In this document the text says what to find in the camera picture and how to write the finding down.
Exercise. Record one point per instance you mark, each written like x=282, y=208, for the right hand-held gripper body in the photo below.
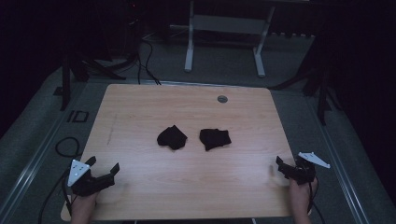
x=303, y=172

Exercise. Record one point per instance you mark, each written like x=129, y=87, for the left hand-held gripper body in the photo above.
x=90, y=184

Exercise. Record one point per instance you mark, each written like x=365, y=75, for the black sock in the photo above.
x=172, y=138
x=214, y=139

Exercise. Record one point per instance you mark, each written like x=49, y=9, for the person's left hand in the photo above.
x=83, y=205

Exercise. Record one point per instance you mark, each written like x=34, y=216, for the person's right hand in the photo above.
x=299, y=196

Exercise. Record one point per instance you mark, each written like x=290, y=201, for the black metal stand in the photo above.
x=322, y=99
x=65, y=84

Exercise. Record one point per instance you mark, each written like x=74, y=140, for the grey round table grommet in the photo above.
x=222, y=99

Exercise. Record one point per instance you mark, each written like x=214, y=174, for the white metal desk frame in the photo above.
x=224, y=24

